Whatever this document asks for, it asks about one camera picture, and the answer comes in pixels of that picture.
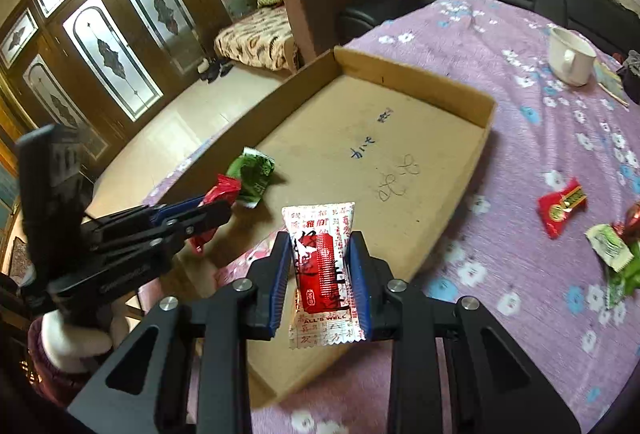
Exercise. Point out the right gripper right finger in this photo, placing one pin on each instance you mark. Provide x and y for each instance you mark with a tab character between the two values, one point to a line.
459	348

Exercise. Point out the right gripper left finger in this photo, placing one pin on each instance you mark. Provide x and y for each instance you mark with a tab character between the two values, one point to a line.
184	368

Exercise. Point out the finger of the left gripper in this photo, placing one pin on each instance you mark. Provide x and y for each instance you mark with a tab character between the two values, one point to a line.
110	266
139	218

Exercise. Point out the white red snack packet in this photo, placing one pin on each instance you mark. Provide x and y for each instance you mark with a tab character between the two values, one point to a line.
325	312

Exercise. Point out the small red candy packet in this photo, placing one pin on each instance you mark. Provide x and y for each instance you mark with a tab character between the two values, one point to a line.
556	208

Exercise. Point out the dark red foil snack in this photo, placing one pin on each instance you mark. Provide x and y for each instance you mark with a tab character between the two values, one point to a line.
629	229

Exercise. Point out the left hand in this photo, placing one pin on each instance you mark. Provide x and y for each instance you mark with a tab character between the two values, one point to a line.
70	348

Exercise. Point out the green snack in box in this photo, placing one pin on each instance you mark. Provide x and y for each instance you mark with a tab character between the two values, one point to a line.
253	169

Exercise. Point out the wooden glass panel doors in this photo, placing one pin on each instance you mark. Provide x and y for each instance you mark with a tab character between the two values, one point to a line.
107	67

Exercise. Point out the large green snack packet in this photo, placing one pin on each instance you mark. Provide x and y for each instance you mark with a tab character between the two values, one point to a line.
621	284

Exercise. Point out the patterned cushion seat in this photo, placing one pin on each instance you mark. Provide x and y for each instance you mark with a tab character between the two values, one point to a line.
264	40

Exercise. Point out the green white candy packet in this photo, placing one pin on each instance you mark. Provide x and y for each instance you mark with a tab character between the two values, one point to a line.
610	248

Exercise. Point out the cardboard tray box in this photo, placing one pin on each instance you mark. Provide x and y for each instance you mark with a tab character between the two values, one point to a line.
399	143

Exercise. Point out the green booklet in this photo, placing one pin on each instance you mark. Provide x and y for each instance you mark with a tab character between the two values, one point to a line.
605	71

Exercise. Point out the white ceramic mug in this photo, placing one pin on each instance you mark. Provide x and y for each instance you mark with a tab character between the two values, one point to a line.
570	57

